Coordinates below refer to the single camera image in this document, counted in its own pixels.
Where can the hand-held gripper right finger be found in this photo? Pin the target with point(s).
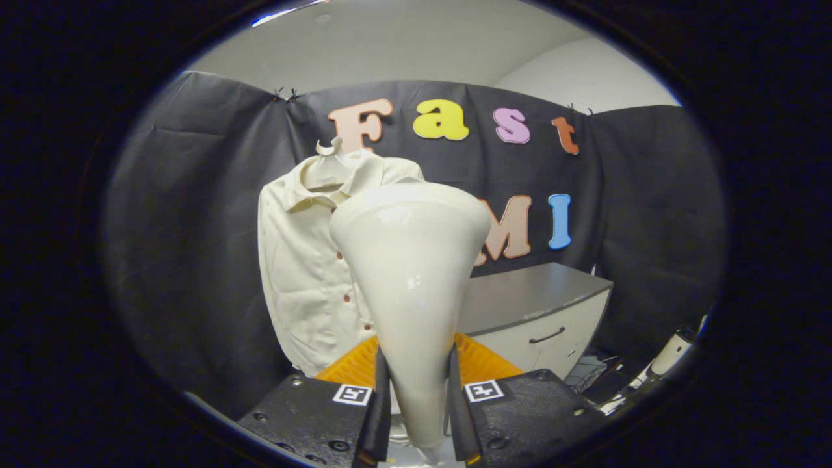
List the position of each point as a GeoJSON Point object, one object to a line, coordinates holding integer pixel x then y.
{"type": "Point", "coordinates": [460, 422]}

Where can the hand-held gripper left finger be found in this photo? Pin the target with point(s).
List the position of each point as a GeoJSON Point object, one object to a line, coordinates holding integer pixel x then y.
{"type": "Point", "coordinates": [378, 422]}

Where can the cream button-up shirt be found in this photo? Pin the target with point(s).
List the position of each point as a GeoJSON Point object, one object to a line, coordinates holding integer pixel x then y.
{"type": "Point", "coordinates": [299, 279]}

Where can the white garment steamer head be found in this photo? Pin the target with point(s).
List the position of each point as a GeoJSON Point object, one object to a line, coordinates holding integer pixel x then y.
{"type": "Point", "coordinates": [409, 260]}

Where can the grey top white cabinet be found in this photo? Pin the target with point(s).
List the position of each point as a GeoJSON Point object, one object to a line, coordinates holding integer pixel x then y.
{"type": "Point", "coordinates": [533, 292]}

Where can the white cylindrical device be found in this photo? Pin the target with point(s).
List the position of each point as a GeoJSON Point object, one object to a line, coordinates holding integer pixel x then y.
{"type": "Point", "coordinates": [673, 348]}

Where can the cream plastic hanger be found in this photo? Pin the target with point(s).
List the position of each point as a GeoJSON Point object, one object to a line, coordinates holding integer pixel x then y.
{"type": "Point", "coordinates": [325, 170]}

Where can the black backdrop cloth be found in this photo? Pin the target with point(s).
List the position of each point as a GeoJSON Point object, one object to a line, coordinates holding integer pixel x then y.
{"type": "Point", "coordinates": [182, 227]}

